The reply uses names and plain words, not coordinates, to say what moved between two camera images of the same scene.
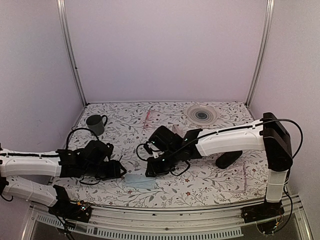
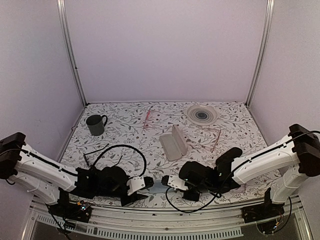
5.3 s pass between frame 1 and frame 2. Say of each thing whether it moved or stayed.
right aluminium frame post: stayed
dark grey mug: stayed
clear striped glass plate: stayed
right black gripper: moved
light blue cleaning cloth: moved
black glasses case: stayed
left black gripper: moved
